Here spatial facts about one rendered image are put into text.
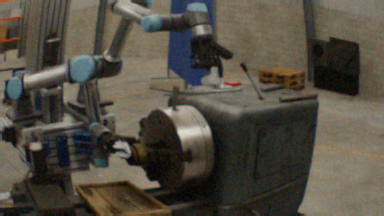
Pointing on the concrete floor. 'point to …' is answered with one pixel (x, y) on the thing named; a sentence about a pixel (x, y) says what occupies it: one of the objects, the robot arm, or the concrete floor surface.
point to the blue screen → (180, 63)
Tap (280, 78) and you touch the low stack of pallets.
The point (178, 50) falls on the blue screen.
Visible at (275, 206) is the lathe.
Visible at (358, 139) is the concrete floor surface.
